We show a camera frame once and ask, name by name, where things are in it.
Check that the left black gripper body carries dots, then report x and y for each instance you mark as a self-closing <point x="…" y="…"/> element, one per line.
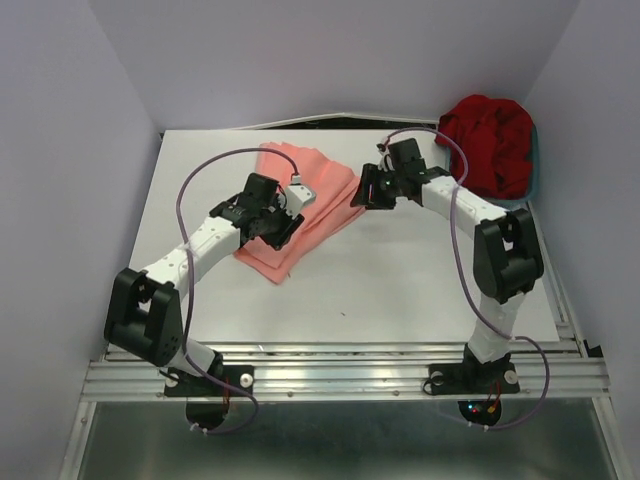
<point x="278" y="226"/>

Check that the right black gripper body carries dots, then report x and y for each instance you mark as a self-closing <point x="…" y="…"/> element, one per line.
<point x="387" y="188"/>

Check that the pink skirt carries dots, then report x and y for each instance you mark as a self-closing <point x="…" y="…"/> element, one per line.
<point x="334" y="185"/>

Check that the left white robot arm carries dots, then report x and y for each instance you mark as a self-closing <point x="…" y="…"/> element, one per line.
<point x="150" y="309"/>

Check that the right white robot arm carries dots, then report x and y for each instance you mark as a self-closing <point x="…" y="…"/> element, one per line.
<point x="507" y="261"/>

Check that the red skirt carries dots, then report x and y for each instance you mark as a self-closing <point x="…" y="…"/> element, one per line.
<point x="487" y="145"/>

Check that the teal plastic basket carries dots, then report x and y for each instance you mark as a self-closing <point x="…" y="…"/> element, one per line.
<point x="532" y="170"/>

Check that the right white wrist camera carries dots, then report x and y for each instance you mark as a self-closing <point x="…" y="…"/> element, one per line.
<point x="385" y="163"/>

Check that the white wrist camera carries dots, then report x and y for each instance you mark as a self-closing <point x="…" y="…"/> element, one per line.
<point x="385" y="163"/>
<point x="298" y="197"/>

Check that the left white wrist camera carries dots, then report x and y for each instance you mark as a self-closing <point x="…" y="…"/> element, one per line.
<point x="298" y="197"/>

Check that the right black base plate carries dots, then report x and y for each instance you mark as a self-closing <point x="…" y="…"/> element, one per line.
<point x="449" y="379"/>

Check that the aluminium rail frame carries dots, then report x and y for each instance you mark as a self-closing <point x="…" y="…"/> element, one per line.
<point x="340" y="353"/>

